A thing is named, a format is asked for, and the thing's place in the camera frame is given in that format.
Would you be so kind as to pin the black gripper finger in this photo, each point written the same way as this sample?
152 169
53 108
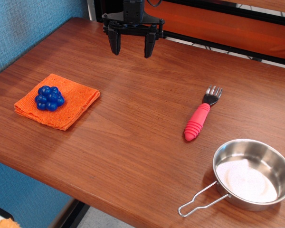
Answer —
149 43
114 40

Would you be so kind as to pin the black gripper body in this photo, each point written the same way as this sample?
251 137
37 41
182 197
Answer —
133 20

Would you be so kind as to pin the silver metal pan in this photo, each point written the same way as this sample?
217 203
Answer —
248 174

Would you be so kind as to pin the orange folded cloth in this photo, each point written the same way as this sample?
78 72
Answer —
77 97

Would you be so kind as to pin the orange back panel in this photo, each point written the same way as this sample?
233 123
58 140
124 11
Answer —
223 24

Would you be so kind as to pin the blue grape cluster toy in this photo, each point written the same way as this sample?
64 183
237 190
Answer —
49 98

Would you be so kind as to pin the orange object bottom corner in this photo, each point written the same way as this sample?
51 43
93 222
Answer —
8 223

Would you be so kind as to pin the pink handled fork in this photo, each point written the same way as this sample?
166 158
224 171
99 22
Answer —
197 120

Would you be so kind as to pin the black metal frame rail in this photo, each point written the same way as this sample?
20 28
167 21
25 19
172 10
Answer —
219 47

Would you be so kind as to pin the table leg frame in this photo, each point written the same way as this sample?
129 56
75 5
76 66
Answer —
70 215

